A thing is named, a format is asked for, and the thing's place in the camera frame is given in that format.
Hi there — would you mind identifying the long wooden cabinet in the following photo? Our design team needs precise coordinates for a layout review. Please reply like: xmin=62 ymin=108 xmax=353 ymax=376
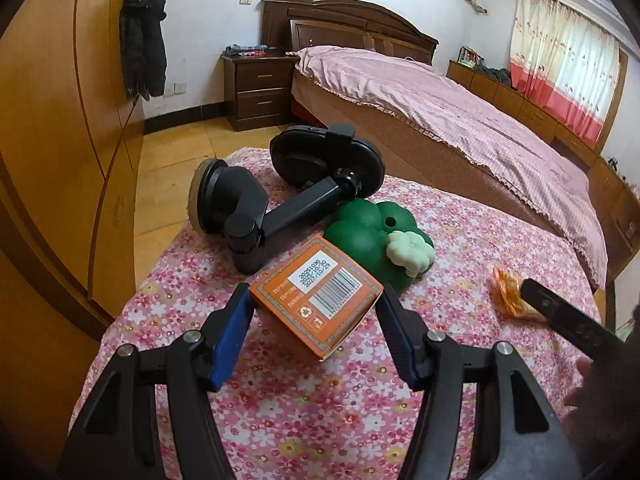
xmin=446 ymin=59 xmax=640 ymax=272

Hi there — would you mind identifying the wooden wardrobe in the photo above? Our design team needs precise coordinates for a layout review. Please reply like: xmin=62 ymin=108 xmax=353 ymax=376
xmin=0 ymin=0 xmax=147 ymax=461

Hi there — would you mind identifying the white and pink curtain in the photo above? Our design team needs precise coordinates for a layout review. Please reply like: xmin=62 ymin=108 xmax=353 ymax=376
xmin=509 ymin=0 xmax=624 ymax=147

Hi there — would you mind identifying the orange box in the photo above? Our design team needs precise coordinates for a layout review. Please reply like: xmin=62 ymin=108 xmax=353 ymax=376
xmin=248 ymin=233 xmax=385 ymax=363

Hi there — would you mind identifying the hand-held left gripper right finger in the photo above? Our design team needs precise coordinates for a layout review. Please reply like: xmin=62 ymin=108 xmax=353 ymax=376
xmin=376 ymin=287 xmax=583 ymax=480

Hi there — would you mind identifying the black suction phone mount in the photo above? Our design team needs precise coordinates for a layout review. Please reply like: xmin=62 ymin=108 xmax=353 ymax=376
xmin=187 ymin=123 xmax=386 ymax=276

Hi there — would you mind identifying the orange snack wrapper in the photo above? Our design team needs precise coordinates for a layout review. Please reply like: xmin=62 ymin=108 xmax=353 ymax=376
xmin=493 ymin=267 xmax=548 ymax=322

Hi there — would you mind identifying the dark wooden nightstand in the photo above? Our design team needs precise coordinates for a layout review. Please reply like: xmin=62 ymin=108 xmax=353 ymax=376
xmin=221 ymin=53 xmax=300 ymax=133

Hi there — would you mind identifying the row of books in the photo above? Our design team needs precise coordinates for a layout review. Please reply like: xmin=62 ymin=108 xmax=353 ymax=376
xmin=458 ymin=45 xmax=487 ymax=69

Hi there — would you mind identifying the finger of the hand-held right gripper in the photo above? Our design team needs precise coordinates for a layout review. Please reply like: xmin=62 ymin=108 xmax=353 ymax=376
xmin=520 ymin=278 xmax=571 ymax=328

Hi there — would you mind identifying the dark wooden bed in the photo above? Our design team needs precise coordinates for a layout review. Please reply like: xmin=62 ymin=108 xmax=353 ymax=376
xmin=261 ymin=0 xmax=610 ymax=293

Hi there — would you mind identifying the person's right hand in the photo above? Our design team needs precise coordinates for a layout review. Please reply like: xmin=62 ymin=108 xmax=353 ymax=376
xmin=564 ymin=350 xmax=640 ymax=463

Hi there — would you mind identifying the green broccoli toy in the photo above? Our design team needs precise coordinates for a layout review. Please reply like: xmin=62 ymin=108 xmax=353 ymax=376
xmin=322 ymin=198 xmax=435 ymax=292

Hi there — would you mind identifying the pink floral sheet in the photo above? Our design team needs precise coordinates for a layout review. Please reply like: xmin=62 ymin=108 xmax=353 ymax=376
xmin=70 ymin=147 xmax=617 ymax=480

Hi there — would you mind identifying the dark clothes pile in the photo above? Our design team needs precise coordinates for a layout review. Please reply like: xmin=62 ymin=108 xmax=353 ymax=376
xmin=475 ymin=65 xmax=514 ymax=88

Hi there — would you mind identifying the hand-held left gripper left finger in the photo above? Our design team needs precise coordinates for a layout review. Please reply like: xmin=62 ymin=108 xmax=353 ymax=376
xmin=55 ymin=282 xmax=257 ymax=480

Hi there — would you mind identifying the black jacket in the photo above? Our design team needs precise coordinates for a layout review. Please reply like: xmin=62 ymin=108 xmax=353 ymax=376
xmin=119 ymin=0 xmax=152 ymax=100
xmin=142 ymin=0 xmax=169 ymax=99

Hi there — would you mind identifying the pink striped blanket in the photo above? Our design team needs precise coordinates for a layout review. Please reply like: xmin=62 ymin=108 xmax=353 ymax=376
xmin=286 ymin=45 xmax=609 ymax=287

